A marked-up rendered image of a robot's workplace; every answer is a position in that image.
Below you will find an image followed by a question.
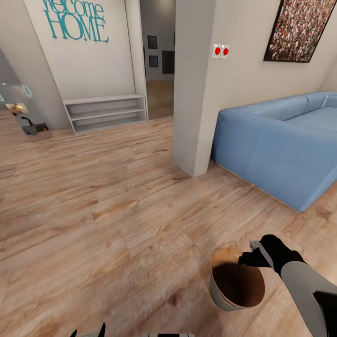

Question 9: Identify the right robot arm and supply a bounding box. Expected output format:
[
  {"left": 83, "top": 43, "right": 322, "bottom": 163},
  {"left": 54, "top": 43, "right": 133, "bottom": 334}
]
[{"left": 238, "top": 234, "right": 337, "bottom": 337}]

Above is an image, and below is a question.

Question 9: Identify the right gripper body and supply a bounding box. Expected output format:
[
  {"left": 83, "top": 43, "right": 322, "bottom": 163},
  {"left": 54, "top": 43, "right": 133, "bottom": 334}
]
[{"left": 242, "top": 250, "right": 271, "bottom": 267}]

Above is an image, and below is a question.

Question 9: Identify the trash can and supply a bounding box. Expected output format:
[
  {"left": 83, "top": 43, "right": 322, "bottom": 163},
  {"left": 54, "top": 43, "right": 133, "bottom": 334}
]
[{"left": 210, "top": 248, "right": 265, "bottom": 311}]

